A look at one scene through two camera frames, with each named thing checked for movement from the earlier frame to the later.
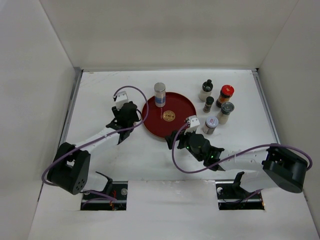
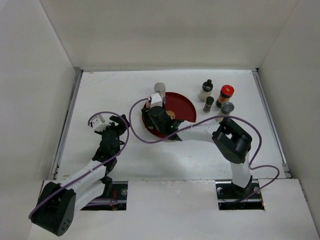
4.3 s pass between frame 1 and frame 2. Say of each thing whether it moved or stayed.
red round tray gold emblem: stayed
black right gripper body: moved
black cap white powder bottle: stayed
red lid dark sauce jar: stayed
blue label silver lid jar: stayed
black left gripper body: moved
